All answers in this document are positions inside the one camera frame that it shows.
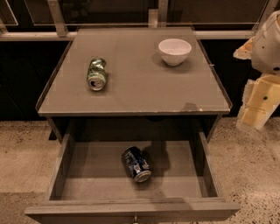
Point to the metal railing frame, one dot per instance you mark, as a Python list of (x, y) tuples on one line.
[(51, 20)]

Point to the blue pepsi can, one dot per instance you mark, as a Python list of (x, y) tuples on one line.
[(136, 164)]

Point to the white ceramic bowl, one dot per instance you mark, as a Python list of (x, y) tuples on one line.
[(174, 51)]

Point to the open grey top drawer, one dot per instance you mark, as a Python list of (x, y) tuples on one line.
[(91, 184)]

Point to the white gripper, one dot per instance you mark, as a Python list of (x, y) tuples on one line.
[(268, 48)]

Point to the crushed green soda can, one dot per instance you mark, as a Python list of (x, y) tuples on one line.
[(96, 74)]

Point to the grey wooden cabinet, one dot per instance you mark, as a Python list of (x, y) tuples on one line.
[(139, 83)]

